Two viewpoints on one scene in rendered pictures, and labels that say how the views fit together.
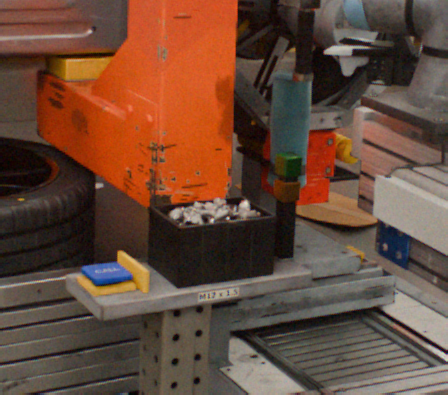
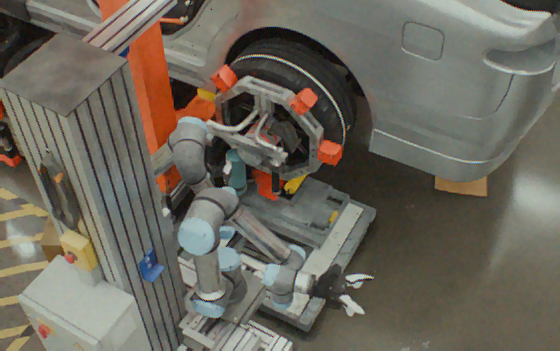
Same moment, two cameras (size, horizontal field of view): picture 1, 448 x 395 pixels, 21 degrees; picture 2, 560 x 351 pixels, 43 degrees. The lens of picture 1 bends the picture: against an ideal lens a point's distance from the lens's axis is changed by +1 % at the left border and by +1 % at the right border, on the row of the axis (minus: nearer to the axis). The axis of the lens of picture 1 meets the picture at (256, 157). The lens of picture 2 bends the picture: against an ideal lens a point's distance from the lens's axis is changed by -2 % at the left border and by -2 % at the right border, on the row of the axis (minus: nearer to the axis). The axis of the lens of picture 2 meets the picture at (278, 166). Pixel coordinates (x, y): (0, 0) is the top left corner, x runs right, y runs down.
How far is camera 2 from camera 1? 3.41 m
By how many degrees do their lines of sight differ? 59
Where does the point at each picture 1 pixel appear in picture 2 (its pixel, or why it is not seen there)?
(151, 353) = not seen: hidden behind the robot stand
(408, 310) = (322, 257)
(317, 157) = (267, 183)
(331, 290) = (286, 229)
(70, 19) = (196, 76)
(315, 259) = (286, 213)
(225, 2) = (150, 134)
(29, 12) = (180, 68)
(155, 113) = not seen: hidden behind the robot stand
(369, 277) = (316, 233)
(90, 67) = (206, 95)
